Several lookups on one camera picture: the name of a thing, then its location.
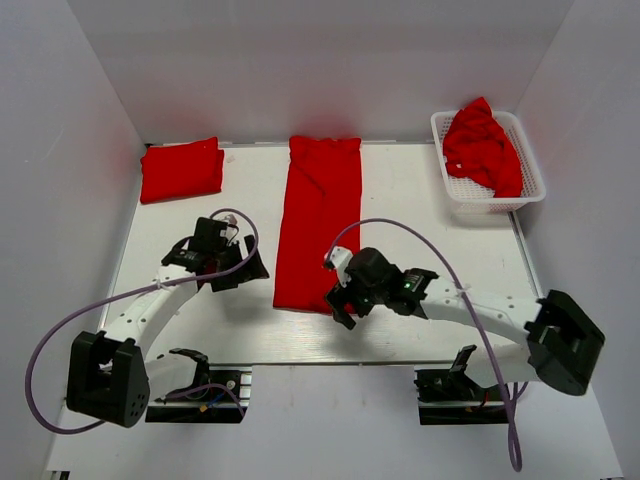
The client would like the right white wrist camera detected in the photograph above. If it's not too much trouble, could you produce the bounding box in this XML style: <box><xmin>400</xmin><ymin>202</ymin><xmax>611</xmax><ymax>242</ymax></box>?
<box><xmin>324</xmin><ymin>246</ymin><xmax>353</xmax><ymax>287</ymax></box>

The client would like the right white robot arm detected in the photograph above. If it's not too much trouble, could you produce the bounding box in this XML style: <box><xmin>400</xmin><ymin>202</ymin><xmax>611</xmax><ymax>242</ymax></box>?
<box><xmin>325</xmin><ymin>247</ymin><xmax>605</xmax><ymax>399</ymax></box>

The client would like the red t shirt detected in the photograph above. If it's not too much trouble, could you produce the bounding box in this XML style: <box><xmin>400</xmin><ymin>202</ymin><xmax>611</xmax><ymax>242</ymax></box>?
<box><xmin>139</xmin><ymin>137</ymin><xmax>225</xmax><ymax>204</ymax></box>
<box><xmin>273</xmin><ymin>136</ymin><xmax>362</xmax><ymax>314</ymax></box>

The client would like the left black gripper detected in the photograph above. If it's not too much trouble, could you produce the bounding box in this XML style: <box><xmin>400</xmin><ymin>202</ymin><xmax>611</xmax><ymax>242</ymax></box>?
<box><xmin>212</xmin><ymin>235</ymin><xmax>270</xmax><ymax>292</ymax></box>

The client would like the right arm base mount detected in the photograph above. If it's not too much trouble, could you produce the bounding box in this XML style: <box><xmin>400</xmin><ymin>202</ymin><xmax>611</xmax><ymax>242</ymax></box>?
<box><xmin>414</xmin><ymin>369</ymin><xmax>508</xmax><ymax>426</ymax></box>

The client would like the red t shirts pile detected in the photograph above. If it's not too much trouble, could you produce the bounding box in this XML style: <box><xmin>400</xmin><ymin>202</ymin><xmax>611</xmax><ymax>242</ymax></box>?
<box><xmin>442</xmin><ymin>97</ymin><xmax>523</xmax><ymax>198</ymax></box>

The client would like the folded red t shirt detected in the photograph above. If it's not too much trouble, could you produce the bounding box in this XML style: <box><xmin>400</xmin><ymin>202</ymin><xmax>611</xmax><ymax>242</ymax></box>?
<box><xmin>139</xmin><ymin>137</ymin><xmax>225</xmax><ymax>204</ymax></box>

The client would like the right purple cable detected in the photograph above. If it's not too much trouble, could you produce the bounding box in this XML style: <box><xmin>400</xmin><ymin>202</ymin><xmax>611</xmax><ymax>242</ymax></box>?
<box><xmin>323</xmin><ymin>217</ymin><xmax>529</xmax><ymax>472</ymax></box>

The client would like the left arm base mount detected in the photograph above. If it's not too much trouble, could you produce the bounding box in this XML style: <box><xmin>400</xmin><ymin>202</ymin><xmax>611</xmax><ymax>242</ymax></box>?
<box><xmin>145</xmin><ymin>366</ymin><xmax>252</xmax><ymax>425</ymax></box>

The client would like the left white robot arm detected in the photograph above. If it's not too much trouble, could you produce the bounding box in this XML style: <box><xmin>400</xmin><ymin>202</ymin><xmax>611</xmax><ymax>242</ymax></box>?
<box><xmin>66</xmin><ymin>209</ymin><xmax>269</xmax><ymax>428</ymax></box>

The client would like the white plastic basket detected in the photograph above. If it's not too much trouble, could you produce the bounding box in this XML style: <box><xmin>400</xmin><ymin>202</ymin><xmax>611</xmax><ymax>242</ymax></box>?
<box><xmin>431</xmin><ymin>111</ymin><xmax>546</xmax><ymax>215</ymax></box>

